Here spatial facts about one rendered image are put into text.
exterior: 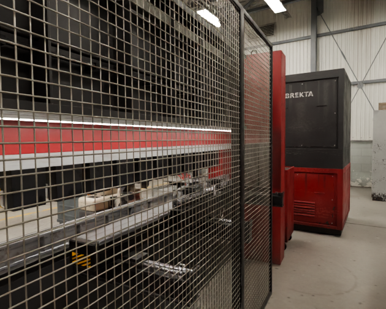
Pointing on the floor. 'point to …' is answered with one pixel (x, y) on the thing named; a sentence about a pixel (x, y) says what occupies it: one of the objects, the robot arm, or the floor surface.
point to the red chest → (289, 202)
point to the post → (241, 156)
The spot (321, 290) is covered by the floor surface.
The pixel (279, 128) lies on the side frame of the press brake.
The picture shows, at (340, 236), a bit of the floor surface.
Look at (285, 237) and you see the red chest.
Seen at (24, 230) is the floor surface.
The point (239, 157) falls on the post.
